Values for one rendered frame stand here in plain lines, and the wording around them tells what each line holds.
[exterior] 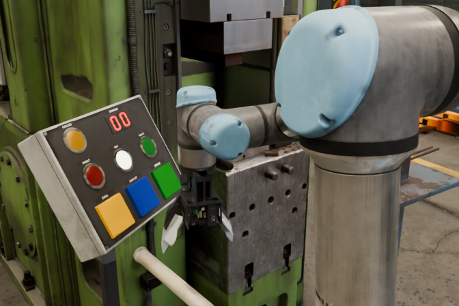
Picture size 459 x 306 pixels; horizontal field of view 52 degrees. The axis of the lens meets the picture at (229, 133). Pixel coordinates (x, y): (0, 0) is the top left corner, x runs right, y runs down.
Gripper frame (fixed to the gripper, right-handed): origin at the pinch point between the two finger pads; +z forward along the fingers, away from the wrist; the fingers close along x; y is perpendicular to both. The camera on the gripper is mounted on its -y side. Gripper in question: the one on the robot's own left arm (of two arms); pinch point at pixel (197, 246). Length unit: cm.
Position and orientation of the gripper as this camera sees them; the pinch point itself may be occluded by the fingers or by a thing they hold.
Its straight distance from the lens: 105.0
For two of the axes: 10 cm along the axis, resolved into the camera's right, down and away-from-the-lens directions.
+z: 0.0, 9.5, 3.2
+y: 3.0, 3.0, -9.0
